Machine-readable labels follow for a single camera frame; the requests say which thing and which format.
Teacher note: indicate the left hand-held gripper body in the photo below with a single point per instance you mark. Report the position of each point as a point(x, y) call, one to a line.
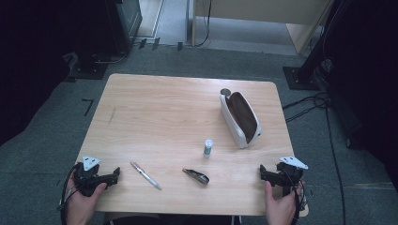
point(87, 181)

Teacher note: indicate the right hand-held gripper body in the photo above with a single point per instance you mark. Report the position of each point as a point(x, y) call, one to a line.
point(289, 176)

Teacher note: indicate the silver pen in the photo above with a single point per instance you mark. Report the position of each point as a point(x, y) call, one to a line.
point(145, 175)

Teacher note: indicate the white case with brown lining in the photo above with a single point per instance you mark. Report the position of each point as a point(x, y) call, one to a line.
point(235, 126)

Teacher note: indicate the black marker pen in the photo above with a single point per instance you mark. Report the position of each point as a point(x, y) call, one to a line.
point(197, 176)

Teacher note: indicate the person's left hand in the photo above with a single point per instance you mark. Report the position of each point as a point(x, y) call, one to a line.
point(82, 206)

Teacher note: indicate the person's right hand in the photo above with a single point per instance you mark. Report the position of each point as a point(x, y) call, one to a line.
point(281, 209)

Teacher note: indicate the person's dark clothing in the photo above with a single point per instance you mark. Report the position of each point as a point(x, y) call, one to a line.
point(187, 220)

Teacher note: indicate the black stand with square base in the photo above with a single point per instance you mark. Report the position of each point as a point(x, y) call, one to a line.
point(302, 78)

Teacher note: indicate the black stand with flat base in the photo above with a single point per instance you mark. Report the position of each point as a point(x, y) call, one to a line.
point(89, 67)

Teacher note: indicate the black cabinet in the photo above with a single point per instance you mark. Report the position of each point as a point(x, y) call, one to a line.
point(128, 22)

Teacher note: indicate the beige wooden furniture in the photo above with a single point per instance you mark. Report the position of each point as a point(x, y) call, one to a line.
point(266, 11)

